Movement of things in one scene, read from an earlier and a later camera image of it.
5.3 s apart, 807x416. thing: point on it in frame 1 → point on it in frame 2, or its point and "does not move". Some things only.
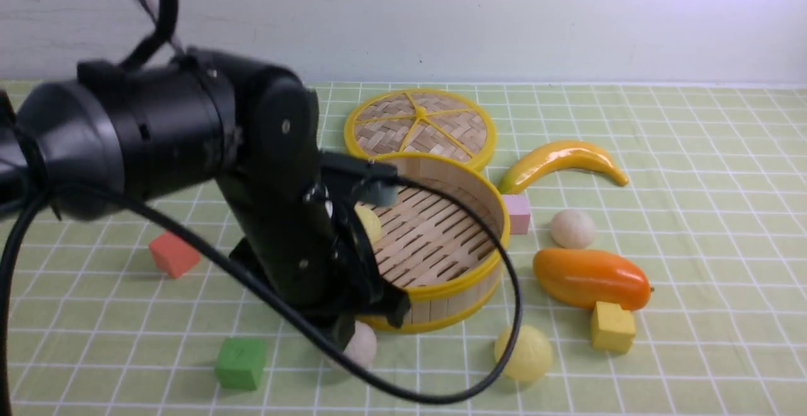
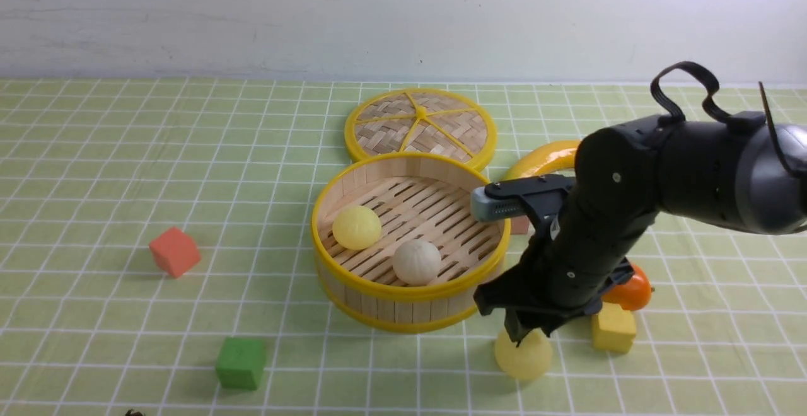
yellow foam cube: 613,328 does not move
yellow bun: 530,357 does not move
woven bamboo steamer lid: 431,121 does not move
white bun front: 362,345 → 416,263
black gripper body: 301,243 → 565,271
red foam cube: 173,254 does not move
